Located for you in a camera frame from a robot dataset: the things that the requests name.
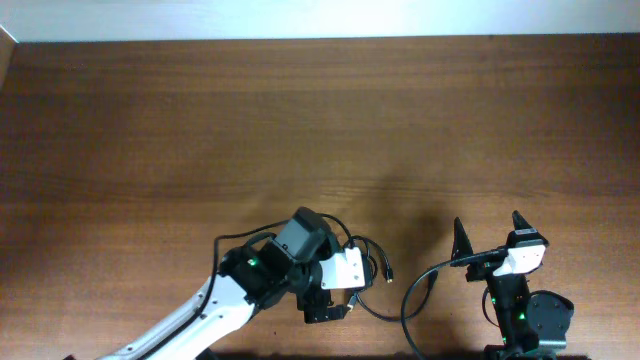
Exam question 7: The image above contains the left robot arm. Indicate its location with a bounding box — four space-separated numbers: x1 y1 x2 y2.
109 207 372 360

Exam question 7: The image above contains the left camera cable black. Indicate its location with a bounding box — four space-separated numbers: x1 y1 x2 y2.
193 207 360 320

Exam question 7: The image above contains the camera cable black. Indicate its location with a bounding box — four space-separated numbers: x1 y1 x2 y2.
193 207 360 320
400 247 509 360

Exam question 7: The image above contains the right camera cable black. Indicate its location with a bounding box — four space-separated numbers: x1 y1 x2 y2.
400 247 509 360

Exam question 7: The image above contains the black usb cable bundle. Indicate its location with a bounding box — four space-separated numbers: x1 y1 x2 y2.
344 235 440 323

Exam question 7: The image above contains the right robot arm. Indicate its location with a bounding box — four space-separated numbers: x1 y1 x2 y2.
451 211 575 360

